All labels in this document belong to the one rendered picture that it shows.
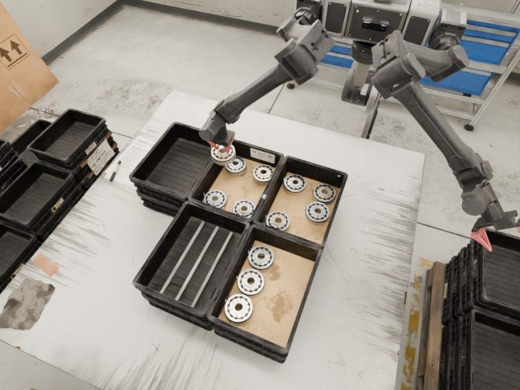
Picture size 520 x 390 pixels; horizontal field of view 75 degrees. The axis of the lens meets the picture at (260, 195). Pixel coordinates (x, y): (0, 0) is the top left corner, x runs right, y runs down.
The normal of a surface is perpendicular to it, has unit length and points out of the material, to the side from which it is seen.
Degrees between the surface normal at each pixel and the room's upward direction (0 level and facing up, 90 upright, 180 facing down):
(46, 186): 0
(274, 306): 0
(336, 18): 90
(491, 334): 0
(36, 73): 73
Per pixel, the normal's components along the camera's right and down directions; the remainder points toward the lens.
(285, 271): 0.00, -0.58
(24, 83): 0.89, 0.11
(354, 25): -0.36, 0.76
